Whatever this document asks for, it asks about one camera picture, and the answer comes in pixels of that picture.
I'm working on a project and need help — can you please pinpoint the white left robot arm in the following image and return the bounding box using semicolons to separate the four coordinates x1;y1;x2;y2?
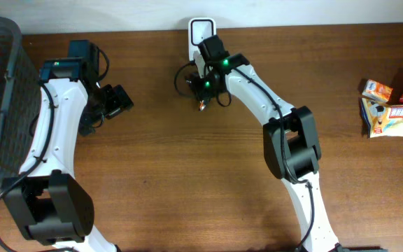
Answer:
0;40;134;251

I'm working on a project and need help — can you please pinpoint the orange tissue pack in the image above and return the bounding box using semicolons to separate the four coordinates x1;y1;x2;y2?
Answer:
362;79;393;103

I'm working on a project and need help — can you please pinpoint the grey orange snack packet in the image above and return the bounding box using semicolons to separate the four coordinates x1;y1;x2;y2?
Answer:
198;99;210;111

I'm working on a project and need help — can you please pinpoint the black right camera cable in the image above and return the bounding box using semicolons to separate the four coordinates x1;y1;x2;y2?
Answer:
173;59;197;99

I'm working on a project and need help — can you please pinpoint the yellow cookie snack bag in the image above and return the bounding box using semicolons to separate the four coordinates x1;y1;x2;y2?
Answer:
360;98;403;138

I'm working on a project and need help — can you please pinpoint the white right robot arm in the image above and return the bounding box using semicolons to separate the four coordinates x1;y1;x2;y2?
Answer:
186;35;343;251

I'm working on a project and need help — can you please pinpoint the grey plastic mesh basket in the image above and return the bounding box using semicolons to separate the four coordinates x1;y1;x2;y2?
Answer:
0;17;41;188

